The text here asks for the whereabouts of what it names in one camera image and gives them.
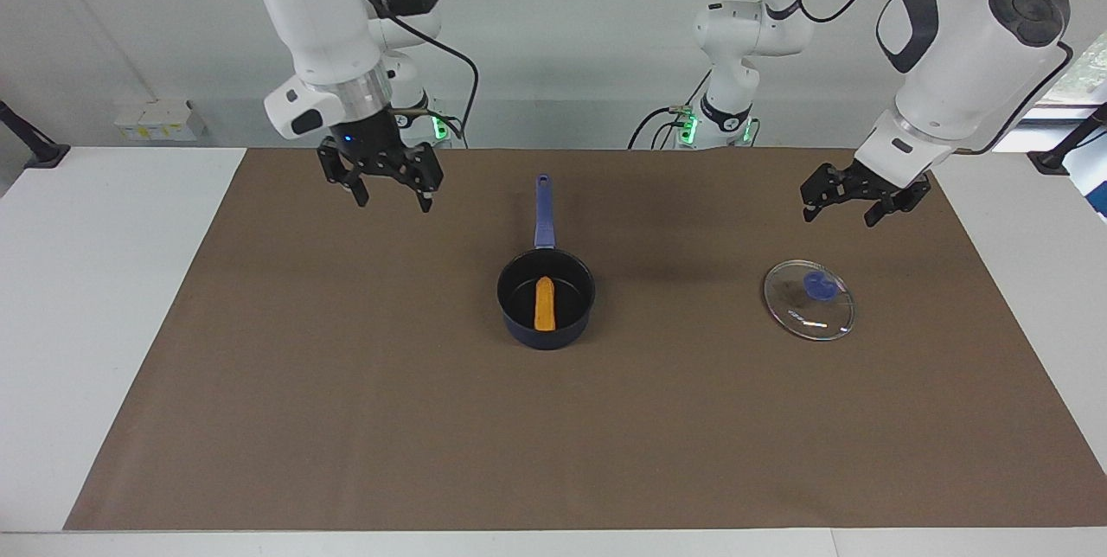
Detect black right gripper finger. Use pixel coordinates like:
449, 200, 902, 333
317, 140, 369, 208
405, 142, 445, 214

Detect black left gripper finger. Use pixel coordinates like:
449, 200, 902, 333
800, 163, 853, 223
865, 176, 933, 227

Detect yellow corn cob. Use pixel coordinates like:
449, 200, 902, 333
534, 277, 558, 333

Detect black clamp stand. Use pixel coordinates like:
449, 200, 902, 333
1027, 103, 1107, 176
0, 99, 71, 170

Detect window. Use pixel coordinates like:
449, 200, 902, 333
1036, 29, 1107, 108

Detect brown table mat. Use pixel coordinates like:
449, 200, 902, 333
63, 148, 1107, 532

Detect black base cable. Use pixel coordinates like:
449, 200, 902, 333
430, 112, 469, 149
629, 68, 714, 150

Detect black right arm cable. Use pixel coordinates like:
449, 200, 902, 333
346, 0, 480, 139

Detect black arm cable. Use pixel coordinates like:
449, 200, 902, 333
346, 0, 480, 139
738, 0, 1074, 157

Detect dark blue pot with handle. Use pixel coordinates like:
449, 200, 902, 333
496, 174, 597, 351

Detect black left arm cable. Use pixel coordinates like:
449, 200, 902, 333
738, 0, 1074, 157

